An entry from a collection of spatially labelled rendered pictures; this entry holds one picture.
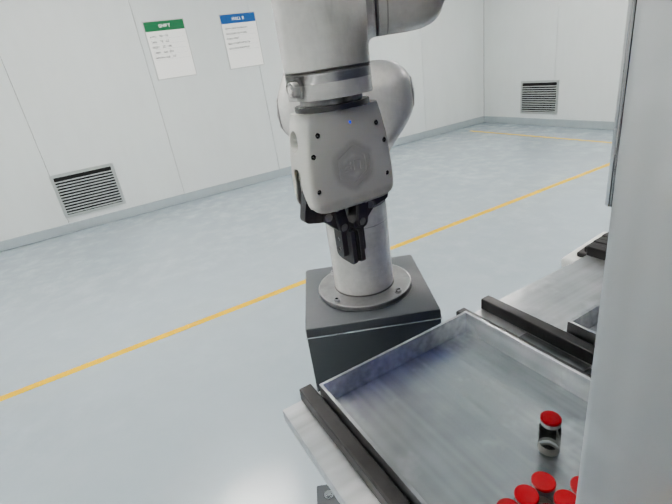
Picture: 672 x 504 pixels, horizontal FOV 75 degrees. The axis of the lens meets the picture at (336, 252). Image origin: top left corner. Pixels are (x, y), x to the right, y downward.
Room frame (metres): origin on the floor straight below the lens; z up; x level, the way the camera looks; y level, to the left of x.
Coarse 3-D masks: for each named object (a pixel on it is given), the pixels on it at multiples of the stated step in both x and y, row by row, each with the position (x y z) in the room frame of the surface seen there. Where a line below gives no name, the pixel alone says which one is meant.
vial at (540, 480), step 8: (536, 472) 0.27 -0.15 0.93; (544, 472) 0.27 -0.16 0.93; (536, 480) 0.27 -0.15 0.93; (544, 480) 0.27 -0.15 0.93; (552, 480) 0.26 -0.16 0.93; (536, 488) 0.26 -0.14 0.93; (544, 488) 0.26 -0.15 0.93; (552, 488) 0.26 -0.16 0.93; (544, 496) 0.26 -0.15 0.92; (552, 496) 0.26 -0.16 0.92
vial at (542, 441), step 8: (544, 424) 0.33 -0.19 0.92; (544, 432) 0.33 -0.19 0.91; (552, 432) 0.32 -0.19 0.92; (560, 432) 0.32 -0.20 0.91; (544, 440) 0.33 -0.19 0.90; (552, 440) 0.32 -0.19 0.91; (560, 440) 0.32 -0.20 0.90; (544, 448) 0.33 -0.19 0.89; (552, 448) 0.32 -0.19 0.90; (552, 456) 0.32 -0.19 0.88
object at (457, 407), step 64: (448, 320) 0.55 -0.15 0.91; (320, 384) 0.45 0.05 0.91; (384, 384) 0.47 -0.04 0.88; (448, 384) 0.45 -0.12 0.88; (512, 384) 0.44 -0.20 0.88; (576, 384) 0.40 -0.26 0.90; (384, 448) 0.37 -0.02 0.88; (448, 448) 0.35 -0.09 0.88; (512, 448) 0.34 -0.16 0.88; (576, 448) 0.33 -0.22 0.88
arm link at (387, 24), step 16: (384, 0) 0.42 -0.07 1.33; (400, 0) 0.42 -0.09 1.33; (416, 0) 0.42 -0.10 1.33; (432, 0) 0.42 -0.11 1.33; (384, 16) 0.42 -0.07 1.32; (400, 16) 0.43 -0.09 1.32; (416, 16) 0.43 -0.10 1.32; (432, 16) 0.43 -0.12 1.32; (384, 32) 0.44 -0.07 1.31; (400, 32) 0.45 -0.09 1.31
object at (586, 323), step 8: (584, 312) 0.52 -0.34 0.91; (592, 312) 0.52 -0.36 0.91; (576, 320) 0.51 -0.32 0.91; (584, 320) 0.52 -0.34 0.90; (592, 320) 0.52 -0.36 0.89; (568, 328) 0.50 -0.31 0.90; (576, 328) 0.49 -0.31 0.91; (584, 328) 0.48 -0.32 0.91; (592, 328) 0.52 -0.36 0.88; (576, 336) 0.49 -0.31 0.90; (584, 336) 0.48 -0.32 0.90; (592, 336) 0.47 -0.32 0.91
